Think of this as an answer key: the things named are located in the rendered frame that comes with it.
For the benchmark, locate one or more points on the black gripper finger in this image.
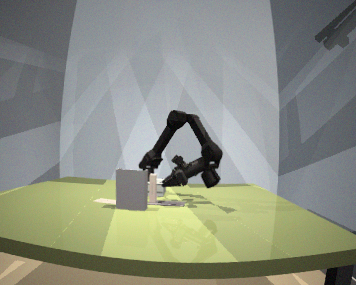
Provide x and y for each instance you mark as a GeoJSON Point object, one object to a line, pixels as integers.
{"type": "Point", "coordinates": [168, 177]}
{"type": "Point", "coordinates": [172, 182]}

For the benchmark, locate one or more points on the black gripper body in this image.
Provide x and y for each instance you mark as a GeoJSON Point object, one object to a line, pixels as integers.
{"type": "Point", "coordinates": [188, 172]}

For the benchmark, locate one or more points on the grey open-top bin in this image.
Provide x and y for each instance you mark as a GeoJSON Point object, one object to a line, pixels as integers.
{"type": "Point", "coordinates": [131, 189]}

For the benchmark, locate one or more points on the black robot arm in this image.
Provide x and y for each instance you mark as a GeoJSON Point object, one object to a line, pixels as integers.
{"type": "Point", "coordinates": [210, 151]}

